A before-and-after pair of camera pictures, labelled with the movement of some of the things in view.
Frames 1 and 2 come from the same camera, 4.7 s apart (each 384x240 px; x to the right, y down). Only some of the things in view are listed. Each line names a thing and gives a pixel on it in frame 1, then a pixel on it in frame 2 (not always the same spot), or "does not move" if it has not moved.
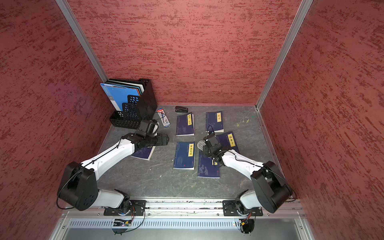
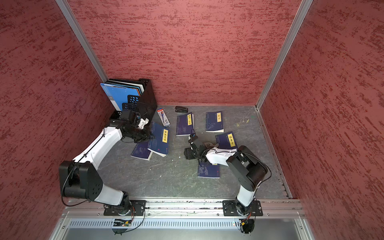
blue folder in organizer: x=119 y=94 does not move
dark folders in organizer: x=136 y=84 does not move
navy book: x=145 y=153 does not move
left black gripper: x=159 y=140 to x=145 y=135
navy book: x=214 y=122 does not move
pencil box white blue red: x=163 y=118 does not move
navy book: x=205 y=167 does not move
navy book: x=184 y=155 to x=160 y=144
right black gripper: x=205 y=149 to x=188 y=154
